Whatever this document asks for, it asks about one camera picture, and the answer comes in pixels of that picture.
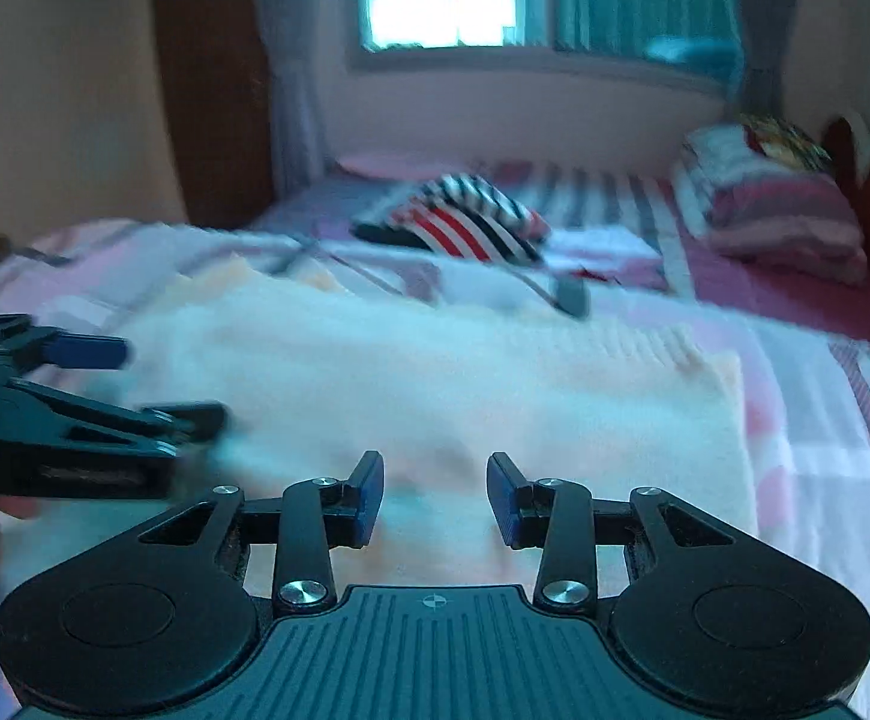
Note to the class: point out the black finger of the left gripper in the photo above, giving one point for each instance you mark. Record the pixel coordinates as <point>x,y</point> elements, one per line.
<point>58,426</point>
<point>26,346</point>

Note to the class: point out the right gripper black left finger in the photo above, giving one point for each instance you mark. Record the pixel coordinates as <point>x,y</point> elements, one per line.
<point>166,611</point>

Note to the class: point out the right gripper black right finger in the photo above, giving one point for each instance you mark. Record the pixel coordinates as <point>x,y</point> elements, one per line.
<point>692,610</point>

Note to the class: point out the cream knit sweater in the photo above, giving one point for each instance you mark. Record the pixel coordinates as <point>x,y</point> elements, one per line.
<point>315,376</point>

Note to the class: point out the patterned white pink quilt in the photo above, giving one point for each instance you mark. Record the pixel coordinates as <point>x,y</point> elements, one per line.
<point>806,393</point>

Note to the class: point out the striped purple bedsheet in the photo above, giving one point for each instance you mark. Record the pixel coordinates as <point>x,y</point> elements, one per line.
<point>573,198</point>

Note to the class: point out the dark wooden door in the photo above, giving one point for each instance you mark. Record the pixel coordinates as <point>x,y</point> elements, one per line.
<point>215,95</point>

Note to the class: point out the pink small pillow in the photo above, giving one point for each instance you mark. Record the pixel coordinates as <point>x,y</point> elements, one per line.
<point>400,166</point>

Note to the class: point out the white folded cloth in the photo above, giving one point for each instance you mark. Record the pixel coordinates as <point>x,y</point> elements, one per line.
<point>607,252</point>

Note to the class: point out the striped folded garment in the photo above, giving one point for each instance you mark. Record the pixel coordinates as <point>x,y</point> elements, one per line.
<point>463,216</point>

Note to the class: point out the striped pillow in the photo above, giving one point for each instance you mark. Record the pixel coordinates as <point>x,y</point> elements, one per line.
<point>746,207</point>

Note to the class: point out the grey left curtain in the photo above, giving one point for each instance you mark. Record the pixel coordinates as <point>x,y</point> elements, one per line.
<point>299,154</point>

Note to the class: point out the grey curtain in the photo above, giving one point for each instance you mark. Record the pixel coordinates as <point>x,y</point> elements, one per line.
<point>299,154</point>
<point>763,28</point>

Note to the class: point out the colourful item on pillow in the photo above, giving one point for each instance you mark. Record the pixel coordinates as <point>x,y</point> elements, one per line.
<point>785,144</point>

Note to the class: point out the teal plush on sill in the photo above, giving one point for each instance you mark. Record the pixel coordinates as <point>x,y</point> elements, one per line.
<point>701,55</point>

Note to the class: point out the window with teal blinds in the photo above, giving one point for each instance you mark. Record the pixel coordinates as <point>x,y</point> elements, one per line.
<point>542,34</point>

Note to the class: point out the grey right curtain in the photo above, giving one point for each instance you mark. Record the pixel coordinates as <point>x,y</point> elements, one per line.
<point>763,28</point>

